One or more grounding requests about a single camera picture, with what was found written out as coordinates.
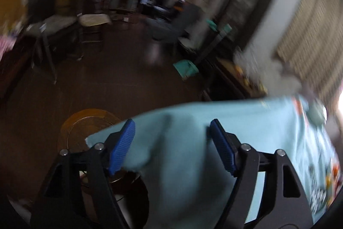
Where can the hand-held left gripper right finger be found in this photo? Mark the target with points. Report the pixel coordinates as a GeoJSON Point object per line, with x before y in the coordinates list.
{"type": "Point", "coordinates": [222, 145]}

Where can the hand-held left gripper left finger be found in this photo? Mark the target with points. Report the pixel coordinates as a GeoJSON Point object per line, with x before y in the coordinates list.
{"type": "Point", "coordinates": [122, 145]}

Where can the pile of small fruits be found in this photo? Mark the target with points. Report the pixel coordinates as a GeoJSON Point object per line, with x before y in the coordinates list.
{"type": "Point", "coordinates": [248, 80]}

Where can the round amber glass plate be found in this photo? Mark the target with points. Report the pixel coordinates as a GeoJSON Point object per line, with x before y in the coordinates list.
{"type": "Point", "coordinates": [85, 124]}

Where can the blue printed tablecloth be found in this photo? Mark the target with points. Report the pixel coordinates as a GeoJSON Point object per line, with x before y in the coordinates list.
{"type": "Point", "coordinates": [182, 164]}

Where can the wooden side table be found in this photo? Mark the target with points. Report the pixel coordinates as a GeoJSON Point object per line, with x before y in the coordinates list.
{"type": "Point", "coordinates": [225, 81]}

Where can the teal dustpan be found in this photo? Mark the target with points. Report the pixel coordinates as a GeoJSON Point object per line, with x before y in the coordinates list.
{"type": "Point", "coordinates": [185, 68]}

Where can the clear plastic bag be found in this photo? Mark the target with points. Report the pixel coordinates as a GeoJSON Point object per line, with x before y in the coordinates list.
{"type": "Point", "coordinates": [268, 70]}

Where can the pale green lidded ceramic jar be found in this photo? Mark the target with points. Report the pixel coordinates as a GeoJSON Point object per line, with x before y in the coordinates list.
{"type": "Point", "coordinates": [317, 112]}

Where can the chair with pale cushion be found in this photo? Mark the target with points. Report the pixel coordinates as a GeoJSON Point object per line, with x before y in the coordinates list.
{"type": "Point", "coordinates": [92, 23]}

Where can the dark armchair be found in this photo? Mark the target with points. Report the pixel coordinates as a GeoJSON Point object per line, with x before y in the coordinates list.
{"type": "Point", "coordinates": [171, 27]}

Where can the wide checked beige curtain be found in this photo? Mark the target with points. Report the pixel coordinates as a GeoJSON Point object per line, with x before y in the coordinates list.
{"type": "Point", "coordinates": [308, 44]}

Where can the dark wall poster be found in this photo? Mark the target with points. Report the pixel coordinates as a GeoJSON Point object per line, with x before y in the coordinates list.
{"type": "Point", "coordinates": [249, 3]}

